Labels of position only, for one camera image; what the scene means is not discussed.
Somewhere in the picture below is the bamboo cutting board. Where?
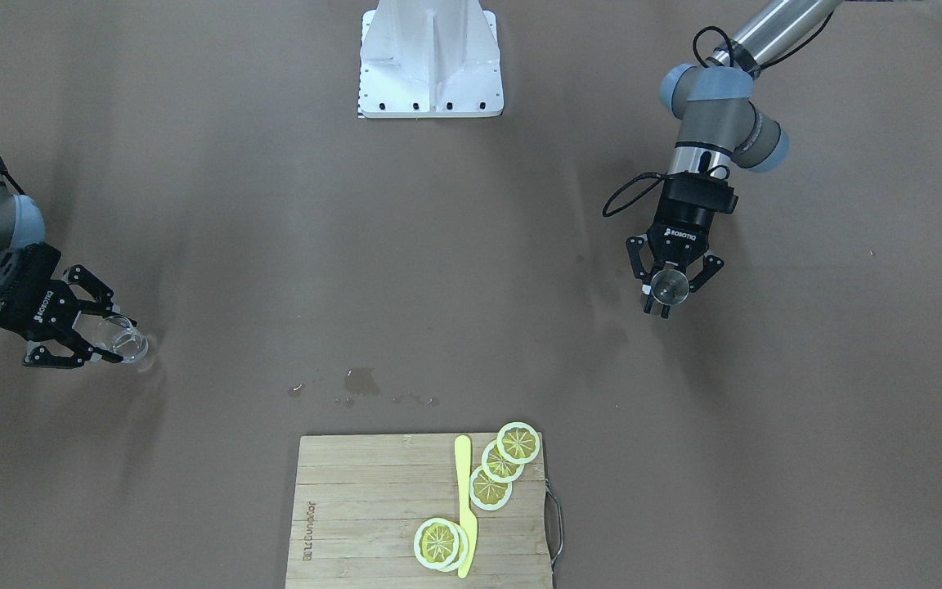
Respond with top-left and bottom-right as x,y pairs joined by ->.
285,433 -> 561,588

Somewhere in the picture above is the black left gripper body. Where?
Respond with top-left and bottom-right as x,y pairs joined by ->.
647,180 -> 718,271

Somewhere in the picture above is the lemon slice stack lower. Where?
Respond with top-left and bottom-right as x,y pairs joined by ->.
414,517 -> 470,573

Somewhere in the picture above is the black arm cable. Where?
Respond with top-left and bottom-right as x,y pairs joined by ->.
602,25 -> 746,218

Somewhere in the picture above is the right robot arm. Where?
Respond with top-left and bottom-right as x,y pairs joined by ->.
0,156 -> 149,369

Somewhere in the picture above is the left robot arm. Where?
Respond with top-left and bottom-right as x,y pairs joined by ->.
626,1 -> 837,317

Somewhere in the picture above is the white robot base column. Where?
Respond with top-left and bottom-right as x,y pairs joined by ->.
357,1 -> 505,119

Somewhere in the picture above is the small clear glass cup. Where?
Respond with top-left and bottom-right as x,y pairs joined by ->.
93,314 -> 150,364

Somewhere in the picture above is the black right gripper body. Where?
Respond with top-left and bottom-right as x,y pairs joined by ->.
0,242 -> 79,344

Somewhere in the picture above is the yellow plastic knife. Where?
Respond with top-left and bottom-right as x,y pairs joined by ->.
455,434 -> 478,579

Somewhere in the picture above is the steel jigger measuring cup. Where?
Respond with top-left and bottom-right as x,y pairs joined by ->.
643,268 -> 691,318

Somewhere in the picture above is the lemon slice on board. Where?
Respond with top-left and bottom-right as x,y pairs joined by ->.
496,421 -> 542,465

